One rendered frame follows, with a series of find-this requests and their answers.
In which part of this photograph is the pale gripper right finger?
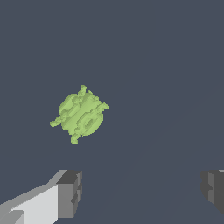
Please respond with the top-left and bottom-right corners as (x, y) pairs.
(199, 169), (224, 216)

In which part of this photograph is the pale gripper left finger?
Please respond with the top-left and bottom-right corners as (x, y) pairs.
(0, 169), (83, 224)

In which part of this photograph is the green lumpy round object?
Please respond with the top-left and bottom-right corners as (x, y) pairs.
(49, 84), (109, 145)

